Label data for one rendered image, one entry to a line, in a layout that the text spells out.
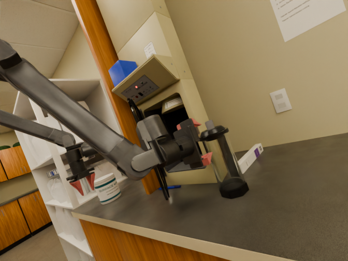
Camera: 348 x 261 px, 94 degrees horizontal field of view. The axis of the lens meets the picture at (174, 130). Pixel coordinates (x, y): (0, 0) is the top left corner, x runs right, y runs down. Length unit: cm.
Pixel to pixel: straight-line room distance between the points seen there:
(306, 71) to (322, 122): 25
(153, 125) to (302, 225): 39
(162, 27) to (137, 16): 15
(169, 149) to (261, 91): 75
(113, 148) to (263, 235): 38
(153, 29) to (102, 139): 58
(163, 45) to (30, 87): 51
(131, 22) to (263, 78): 72
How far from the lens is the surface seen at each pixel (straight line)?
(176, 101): 78
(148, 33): 84
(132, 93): 82
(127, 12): 96
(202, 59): 115
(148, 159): 35
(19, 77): 48
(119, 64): 81
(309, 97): 102
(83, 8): 117
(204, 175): 77
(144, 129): 40
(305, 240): 46
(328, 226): 49
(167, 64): 68
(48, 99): 44
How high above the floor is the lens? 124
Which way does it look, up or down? 2 degrees down
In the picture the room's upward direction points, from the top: 21 degrees counter-clockwise
